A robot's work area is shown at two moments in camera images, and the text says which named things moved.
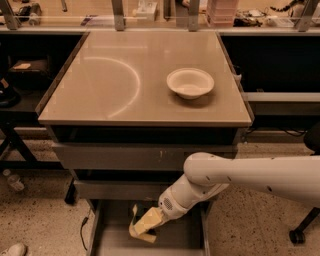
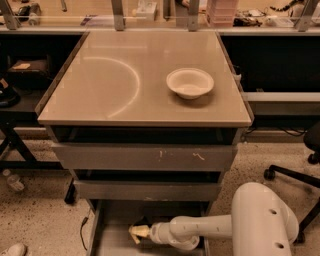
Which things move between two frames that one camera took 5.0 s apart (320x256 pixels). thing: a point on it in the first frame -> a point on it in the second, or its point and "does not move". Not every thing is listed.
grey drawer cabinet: x=129 y=107 does not move
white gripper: x=169 y=202 -> x=155 y=232
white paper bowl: x=189 y=82 does not move
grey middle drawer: x=121 y=189 does not move
